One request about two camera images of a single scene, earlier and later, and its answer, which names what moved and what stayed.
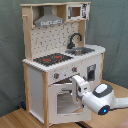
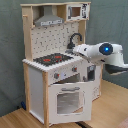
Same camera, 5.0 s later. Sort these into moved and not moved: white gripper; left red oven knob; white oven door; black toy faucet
Moved: white gripper
Not moved: left red oven knob; black toy faucet; white oven door
